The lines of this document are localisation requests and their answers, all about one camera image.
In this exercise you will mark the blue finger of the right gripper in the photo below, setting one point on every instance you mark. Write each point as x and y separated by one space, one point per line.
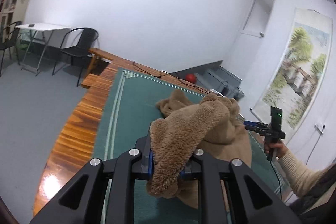
250 124
252 128

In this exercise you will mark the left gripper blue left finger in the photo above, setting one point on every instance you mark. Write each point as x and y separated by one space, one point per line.
102 191

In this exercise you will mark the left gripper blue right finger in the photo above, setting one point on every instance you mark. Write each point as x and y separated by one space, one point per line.
230 189

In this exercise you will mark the brown fleece garment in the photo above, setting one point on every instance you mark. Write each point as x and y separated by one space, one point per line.
211 125

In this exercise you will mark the cream sleeve forearm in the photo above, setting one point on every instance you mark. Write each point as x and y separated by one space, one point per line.
301 179

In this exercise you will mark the white folding table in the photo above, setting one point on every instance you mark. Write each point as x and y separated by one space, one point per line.
38 33

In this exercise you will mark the person right hand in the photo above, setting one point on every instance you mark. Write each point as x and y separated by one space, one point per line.
273 150

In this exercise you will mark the black power adapter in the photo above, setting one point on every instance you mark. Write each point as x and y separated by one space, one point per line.
226 88
238 94

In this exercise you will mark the hanging scroll painting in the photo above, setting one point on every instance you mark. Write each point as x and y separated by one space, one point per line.
300 72

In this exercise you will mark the green table mat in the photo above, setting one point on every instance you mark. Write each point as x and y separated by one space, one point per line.
129 111

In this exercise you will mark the red ball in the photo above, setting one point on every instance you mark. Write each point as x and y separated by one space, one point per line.
191 78

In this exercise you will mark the wooden bench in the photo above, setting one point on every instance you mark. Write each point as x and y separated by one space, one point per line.
97 55

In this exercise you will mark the black metal chair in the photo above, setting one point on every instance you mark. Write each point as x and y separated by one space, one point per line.
79 51

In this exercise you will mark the black tracker camera box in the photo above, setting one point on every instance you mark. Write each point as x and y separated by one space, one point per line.
276 118

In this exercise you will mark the wall socket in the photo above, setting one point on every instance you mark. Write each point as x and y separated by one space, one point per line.
320 127

